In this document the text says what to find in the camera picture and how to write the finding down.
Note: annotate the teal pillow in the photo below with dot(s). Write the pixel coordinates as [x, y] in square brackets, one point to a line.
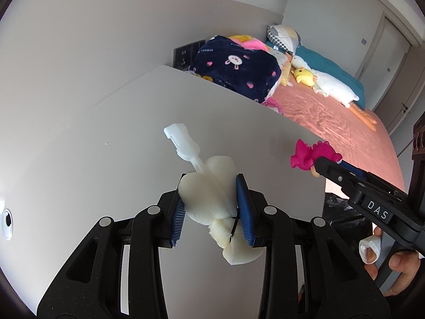
[332, 68]

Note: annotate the yellow duck plush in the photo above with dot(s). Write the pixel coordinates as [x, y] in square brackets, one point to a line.
[303, 76]

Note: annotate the black wall outlet panel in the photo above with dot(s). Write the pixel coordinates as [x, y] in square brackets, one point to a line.
[182, 56]

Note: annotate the white goose plush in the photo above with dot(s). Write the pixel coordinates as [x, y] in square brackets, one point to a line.
[332, 88]

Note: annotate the pink fluffy plush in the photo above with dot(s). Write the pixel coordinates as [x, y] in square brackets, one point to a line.
[254, 44]

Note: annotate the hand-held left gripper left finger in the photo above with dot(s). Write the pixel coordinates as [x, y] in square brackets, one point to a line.
[177, 221]

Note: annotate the black trash bag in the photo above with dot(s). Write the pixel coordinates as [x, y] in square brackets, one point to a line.
[338, 206]

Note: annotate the round white wall cap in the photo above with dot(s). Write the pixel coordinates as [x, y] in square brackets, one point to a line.
[6, 223]

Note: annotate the person's right hand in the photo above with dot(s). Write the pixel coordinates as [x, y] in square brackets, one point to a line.
[403, 269]

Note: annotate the white sponge brush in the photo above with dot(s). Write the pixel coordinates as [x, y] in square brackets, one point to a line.
[199, 206]

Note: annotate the grey door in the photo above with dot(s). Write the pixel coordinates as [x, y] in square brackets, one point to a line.
[385, 46]

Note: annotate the yellow corn plush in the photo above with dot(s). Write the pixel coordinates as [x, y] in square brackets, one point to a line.
[285, 74]

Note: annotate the bed with pink sheet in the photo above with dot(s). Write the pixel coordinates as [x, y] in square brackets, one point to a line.
[338, 133]

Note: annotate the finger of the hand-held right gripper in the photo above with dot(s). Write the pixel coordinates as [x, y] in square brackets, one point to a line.
[335, 174]
[350, 169]

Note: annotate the checked patchwork pillow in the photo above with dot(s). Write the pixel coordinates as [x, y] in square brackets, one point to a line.
[282, 36]

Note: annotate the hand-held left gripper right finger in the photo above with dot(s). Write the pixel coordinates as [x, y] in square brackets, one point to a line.
[245, 212]

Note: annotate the pink plastic toy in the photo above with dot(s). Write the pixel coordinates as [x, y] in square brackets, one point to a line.
[303, 158]

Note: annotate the navy rabbit print blanket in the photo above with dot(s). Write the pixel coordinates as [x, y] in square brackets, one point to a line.
[232, 73]

